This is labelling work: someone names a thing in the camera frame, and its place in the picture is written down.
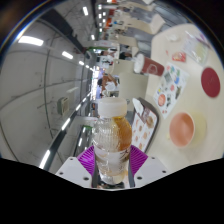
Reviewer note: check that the beige chair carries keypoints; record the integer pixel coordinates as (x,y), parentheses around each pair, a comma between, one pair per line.
(131,86)

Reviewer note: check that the colourful printed flyer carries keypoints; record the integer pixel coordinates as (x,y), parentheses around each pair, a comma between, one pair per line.
(171,88)

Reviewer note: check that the ceiling air conditioner unit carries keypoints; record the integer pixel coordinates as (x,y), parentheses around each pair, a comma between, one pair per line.
(63,105)

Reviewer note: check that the crumpled white tissue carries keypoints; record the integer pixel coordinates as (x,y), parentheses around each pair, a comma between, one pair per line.
(172,37)

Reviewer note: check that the brown food tray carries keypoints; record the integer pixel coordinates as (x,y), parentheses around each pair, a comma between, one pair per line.
(146,130)

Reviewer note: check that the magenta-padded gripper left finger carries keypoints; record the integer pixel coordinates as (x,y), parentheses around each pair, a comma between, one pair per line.
(71,170)

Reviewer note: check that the group of ceiling lights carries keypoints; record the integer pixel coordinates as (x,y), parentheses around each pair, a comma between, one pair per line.
(30,40)

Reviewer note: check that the person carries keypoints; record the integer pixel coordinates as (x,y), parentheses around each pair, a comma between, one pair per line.
(108,83)

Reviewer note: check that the red paper cup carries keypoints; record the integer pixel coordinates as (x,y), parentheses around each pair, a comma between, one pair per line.
(151,68)

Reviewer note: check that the clear white-capped drink bottle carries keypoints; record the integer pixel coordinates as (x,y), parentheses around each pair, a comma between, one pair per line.
(111,140)

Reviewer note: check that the flat round red coaster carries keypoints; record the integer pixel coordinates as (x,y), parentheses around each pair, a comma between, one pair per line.
(210,82)

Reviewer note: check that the yellow mug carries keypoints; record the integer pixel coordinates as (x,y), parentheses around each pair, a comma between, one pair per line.
(181,130)

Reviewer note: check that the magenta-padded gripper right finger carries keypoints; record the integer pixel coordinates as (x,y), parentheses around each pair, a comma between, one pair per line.
(151,170)

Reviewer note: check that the small red packet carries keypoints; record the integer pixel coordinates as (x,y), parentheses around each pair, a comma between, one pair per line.
(179,56)

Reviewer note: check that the group of beige chairs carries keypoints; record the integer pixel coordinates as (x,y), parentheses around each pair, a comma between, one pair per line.
(146,25)

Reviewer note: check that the white napkin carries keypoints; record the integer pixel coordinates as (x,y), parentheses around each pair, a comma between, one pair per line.
(137,105)

